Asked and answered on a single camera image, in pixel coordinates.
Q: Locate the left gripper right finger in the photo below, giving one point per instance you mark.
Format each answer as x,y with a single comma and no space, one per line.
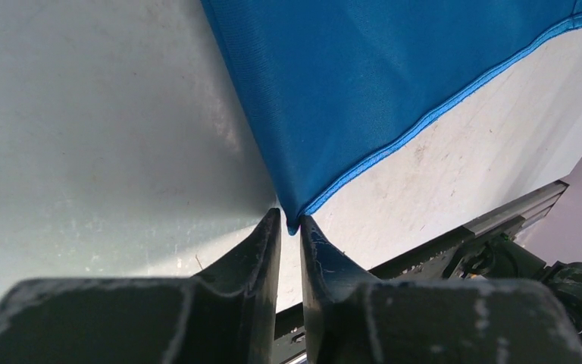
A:
351,316

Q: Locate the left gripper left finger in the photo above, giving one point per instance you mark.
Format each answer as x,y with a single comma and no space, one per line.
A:
223,314

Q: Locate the blue cloth napkin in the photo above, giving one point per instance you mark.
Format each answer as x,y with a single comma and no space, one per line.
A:
330,88

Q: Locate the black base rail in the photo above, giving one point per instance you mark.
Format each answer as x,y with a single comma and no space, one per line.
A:
428,260

